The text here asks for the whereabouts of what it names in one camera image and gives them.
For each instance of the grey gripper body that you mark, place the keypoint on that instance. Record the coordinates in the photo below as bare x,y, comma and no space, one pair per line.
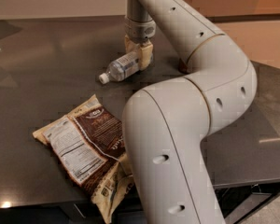
139,31

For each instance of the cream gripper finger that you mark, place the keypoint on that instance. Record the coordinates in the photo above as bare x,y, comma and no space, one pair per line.
130,45
145,52

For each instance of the clear plastic water bottle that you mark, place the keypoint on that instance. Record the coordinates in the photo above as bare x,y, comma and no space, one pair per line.
121,68

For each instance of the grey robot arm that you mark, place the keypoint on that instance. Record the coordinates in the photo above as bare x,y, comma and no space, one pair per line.
165,123

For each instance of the red Coca-Cola can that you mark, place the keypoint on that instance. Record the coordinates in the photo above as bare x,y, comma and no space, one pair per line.
182,67

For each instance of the brown and cream chip bag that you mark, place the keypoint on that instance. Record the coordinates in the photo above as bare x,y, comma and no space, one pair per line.
88,141

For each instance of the dark drawer unit under table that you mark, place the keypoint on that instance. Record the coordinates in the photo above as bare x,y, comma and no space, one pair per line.
236,204

